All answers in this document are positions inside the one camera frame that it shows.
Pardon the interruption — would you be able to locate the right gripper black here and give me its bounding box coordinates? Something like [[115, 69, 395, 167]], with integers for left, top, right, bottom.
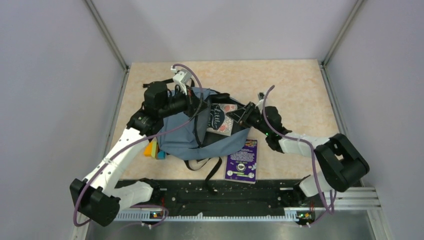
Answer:
[[227, 101, 271, 136]]

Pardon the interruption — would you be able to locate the purple game card pack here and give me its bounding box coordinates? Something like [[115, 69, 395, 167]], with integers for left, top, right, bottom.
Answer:
[[224, 139, 258, 184]]

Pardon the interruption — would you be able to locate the colourful wooden block puzzle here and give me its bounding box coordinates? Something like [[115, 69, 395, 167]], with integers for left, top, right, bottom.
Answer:
[[143, 140, 167, 160]]

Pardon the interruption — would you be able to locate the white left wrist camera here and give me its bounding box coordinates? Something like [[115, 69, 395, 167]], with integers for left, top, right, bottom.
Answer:
[[170, 66, 193, 92]]

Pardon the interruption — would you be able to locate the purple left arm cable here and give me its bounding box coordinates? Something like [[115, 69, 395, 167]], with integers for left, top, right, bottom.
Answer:
[[72, 63, 204, 229]]

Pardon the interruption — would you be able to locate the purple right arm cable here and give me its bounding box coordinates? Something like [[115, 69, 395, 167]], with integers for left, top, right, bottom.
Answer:
[[261, 85, 337, 228]]

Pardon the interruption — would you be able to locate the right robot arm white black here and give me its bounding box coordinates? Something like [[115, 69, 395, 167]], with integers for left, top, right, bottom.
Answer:
[[226, 102, 370, 206]]

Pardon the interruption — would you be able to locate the Little Women floral book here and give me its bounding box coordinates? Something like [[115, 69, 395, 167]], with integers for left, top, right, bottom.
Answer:
[[206, 103, 238, 136]]

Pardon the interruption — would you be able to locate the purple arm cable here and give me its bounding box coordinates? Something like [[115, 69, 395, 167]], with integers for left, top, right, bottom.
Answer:
[[261, 85, 337, 228], [72, 63, 204, 229]]

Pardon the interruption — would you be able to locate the blue grey student backpack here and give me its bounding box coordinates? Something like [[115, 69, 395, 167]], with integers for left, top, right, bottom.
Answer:
[[142, 79, 249, 182]]

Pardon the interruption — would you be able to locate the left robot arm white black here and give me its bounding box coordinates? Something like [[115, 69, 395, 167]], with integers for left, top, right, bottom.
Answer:
[[69, 81, 207, 227]]

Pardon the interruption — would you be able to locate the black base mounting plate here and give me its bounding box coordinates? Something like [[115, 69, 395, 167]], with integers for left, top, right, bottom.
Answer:
[[115, 179, 327, 218]]

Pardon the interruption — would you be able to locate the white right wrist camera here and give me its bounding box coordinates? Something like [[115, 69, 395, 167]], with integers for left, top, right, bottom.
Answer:
[[256, 92, 265, 112]]

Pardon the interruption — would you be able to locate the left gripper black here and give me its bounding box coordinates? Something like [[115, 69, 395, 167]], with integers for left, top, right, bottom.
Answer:
[[159, 84, 211, 118]]

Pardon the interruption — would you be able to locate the aluminium front rail frame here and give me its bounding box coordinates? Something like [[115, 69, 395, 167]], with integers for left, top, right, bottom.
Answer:
[[92, 180, 385, 240]]

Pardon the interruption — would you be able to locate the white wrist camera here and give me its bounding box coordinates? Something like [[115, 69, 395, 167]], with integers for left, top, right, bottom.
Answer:
[[256, 92, 265, 112], [170, 66, 193, 92]]

